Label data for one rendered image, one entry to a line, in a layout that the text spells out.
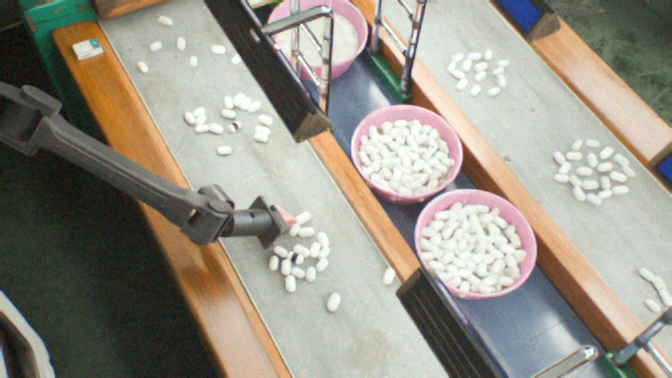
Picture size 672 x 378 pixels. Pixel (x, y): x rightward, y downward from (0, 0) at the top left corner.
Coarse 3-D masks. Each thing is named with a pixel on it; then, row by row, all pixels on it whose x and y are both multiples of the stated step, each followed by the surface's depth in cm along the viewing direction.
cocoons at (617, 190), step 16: (432, 0) 202; (464, 64) 188; (480, 64) 188; (464, 80) 185; (480, 80) 186; (576, 144) 176; (592, 144) 176; (560, 160) 173; (592, 160) 173; (624, 160) 174; (560, 176) 170; (624, 176) 171; (576, 192) 168; (608, 192) 169; (624, 192) 169; (640, 272) 159; (656, 304) 154
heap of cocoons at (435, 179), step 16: (368, 128) 177; (384, 128) 178; (400, 128) 179; (416, 128) 177; (368, 144) 175; (384, 144) 177; (400, 144) 175; (416, 144) 176; (432, 144) 176; (368, 160) 173; (384, 160) 172; (400, 160) 172; (416, 160) 173; (432, 160) 173; (448, 160) 173; (368, 176) 171; (384, 176) 171; (400, 176) 170; (416, 176) 171; (432, 176) 170; (400, 192) 168; (416, 192) 169
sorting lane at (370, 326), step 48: (192, 0) 197; (144, 48) 187; (192, 48) 188; (144, 96) 179; (192, 96) 180; (192, 144) 172; (240, 144) 173; (288, 144) 173; (240, 192) 165; (288, 192) 166; (336, 192) 167; (240, 240) 159; (288, 240) 159; (336, 240) 160; (336, 288) 154; (384, 288) 154; (288, 336) 147; (336, 336) 148; (384, 336) 148
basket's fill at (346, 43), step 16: (336, 16) 199; (288, 32) 194; (304, 32) 194; (320, 32) 195; (336, 32) 196; (352, 32) 196; (288, 48) 191; (304, 48) 192; (336, 48) 192; (352, 48) 192; (320, 64) 189
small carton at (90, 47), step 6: (84, 42) 181; (90, 42) 181; (96, 42) 181; (78, 48) 180; (84, 48) 180; (90, 48) 180; (96, 48) 180; (78, 54) 179; (84, 54) 180; (90, 54) 181
